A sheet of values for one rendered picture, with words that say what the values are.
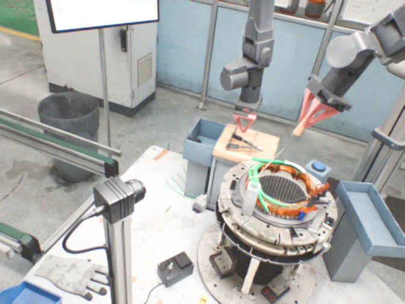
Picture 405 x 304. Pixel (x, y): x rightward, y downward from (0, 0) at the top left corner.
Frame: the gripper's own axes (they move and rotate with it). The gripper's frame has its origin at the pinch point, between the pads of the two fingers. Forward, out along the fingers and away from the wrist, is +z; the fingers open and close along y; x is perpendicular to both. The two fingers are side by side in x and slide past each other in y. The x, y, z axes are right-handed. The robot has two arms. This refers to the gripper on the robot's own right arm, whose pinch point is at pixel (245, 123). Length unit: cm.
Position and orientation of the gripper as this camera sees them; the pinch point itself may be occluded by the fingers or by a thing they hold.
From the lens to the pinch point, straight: 107.2
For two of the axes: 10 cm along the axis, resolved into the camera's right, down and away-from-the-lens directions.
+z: -0.4, 7.8, 6.2
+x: 9.5, 2.3, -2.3
